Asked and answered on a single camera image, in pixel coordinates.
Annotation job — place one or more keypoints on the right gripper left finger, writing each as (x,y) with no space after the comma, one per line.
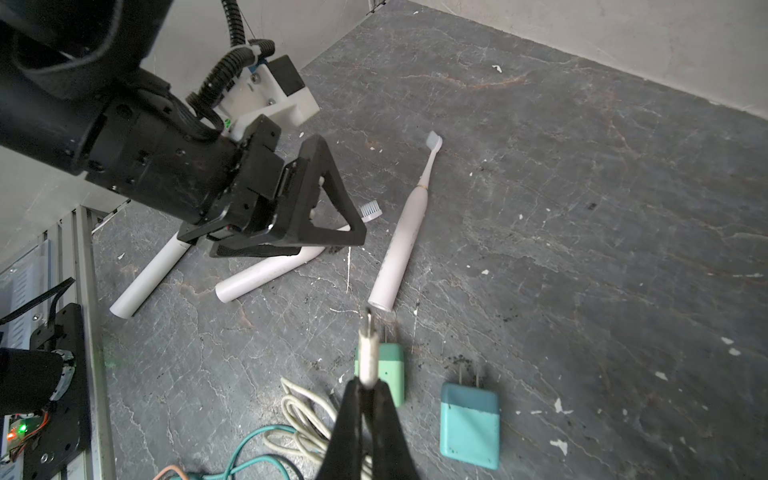
(344,458)

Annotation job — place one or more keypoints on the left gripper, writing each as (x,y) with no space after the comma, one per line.
(238,193)

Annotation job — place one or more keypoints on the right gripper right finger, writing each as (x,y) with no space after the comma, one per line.
(391,458)

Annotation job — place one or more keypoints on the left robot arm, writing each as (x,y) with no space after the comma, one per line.
(74,96)

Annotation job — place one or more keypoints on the teal charger plug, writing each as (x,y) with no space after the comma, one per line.
(470,425)

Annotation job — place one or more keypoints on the green charger plug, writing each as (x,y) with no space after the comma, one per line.
(391,370)

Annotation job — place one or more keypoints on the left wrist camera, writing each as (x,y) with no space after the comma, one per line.
(273,89)

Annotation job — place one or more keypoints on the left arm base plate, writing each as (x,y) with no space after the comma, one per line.
(68,431)

